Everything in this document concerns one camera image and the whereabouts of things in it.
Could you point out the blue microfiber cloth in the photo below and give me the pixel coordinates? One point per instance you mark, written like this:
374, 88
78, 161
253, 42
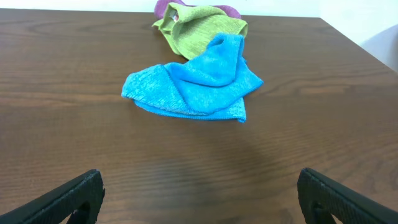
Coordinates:
211, 86

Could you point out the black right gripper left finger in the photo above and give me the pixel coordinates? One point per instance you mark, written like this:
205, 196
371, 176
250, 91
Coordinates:
79, 200

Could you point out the crumpled green cloth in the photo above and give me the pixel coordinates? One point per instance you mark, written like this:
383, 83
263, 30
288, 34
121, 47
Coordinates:
188, 30

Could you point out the crumpled purple cloth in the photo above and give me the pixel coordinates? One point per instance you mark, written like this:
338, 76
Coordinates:
161, 6

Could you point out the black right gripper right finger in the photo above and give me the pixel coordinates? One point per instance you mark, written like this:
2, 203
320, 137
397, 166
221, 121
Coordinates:
323, 200

